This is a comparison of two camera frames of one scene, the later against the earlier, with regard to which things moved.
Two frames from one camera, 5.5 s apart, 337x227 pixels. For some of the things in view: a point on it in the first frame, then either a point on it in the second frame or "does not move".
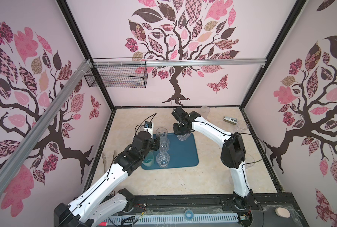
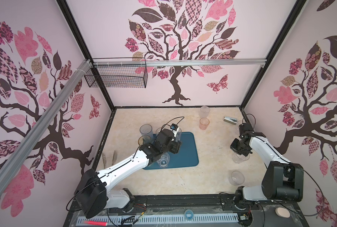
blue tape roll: [188, 214] does not move
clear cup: [163, 159] does not move
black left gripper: [155, 144] to [176, 145]
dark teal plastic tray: [181, 152] does not move
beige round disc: [282, 212] does not move
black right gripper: [176, 132] to [233, 146]
